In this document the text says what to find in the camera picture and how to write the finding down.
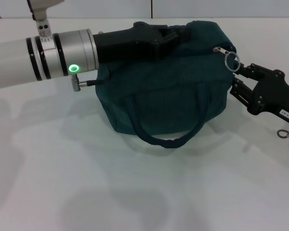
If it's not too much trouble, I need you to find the dark teal insulated lunch bag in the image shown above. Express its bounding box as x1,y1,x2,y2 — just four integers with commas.
95,20,238,150

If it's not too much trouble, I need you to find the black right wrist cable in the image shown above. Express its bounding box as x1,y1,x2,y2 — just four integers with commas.
276,128,289,141

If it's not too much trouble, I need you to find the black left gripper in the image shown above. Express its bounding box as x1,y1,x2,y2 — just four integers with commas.
92,21,192,64

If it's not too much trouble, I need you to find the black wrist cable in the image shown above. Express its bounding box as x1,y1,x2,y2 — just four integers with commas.
276,128,289,141
71,73,104,91

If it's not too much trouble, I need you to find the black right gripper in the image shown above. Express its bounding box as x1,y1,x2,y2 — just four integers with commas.
229,60,289,120

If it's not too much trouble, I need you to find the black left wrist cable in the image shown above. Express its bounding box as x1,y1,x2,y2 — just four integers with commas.
71,73,104,91

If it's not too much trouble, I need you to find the metal zipper pull ring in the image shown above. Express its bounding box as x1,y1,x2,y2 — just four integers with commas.
213,46,242,72

